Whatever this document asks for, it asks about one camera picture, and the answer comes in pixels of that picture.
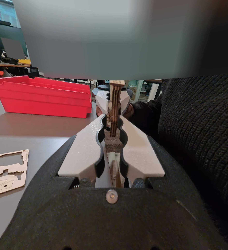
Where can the wooden background table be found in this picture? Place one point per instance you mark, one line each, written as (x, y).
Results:
(8, 64)

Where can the cut-out wooden puzzle sheet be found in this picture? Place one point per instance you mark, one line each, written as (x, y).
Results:
(10, 181)

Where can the red plastic bin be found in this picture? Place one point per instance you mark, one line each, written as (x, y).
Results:
(47, 105)

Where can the person's right forearm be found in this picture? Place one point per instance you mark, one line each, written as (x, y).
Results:
(145, 117)

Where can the dark display panel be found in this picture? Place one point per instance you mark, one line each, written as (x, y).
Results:
(0, 33)

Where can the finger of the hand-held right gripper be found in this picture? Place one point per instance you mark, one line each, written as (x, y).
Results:
(102, 103)
(125, 101)

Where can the wooden puzzle model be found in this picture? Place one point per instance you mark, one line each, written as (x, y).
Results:
(115, 109)

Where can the person's right hand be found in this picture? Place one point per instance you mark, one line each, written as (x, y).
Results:
(129, 112)

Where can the person's black knit sweater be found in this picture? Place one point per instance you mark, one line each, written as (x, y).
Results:
(194, 136)

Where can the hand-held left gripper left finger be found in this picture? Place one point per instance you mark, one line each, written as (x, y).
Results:
(80, 156)

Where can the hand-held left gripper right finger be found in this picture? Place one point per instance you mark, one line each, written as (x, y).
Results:
(143, 156)

